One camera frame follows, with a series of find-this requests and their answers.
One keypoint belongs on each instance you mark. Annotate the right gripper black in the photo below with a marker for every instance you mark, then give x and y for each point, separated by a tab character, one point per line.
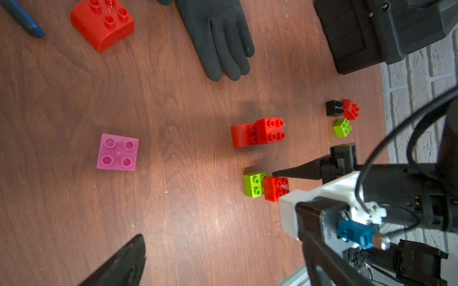
409	197

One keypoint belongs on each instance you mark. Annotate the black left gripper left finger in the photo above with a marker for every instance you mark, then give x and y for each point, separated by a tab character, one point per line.
124	268

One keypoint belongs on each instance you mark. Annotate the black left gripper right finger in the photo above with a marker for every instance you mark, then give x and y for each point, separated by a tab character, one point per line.
326	267

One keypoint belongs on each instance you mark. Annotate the green lego brick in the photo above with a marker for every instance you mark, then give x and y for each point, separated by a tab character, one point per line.
342	128
253	184

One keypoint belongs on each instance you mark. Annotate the red curved lego brick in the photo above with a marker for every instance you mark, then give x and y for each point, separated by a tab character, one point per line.
244	135
102	23

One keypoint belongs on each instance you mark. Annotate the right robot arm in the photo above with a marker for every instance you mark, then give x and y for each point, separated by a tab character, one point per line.
343	158

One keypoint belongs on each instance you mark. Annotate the black small lego brick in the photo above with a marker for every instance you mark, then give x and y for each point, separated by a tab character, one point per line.
334	108

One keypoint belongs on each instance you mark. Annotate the red round lego piece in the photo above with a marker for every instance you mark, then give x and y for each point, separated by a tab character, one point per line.
350	110

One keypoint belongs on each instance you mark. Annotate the pink lego brick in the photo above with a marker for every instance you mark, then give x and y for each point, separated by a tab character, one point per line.
117	153

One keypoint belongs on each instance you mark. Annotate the black plastic toolbox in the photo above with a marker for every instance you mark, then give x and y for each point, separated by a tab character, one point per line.
363	33

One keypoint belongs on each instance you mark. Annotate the black work glove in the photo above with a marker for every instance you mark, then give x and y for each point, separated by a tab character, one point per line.
220	35

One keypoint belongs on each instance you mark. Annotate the blue handled pliers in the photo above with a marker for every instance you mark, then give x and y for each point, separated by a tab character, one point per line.
19	14

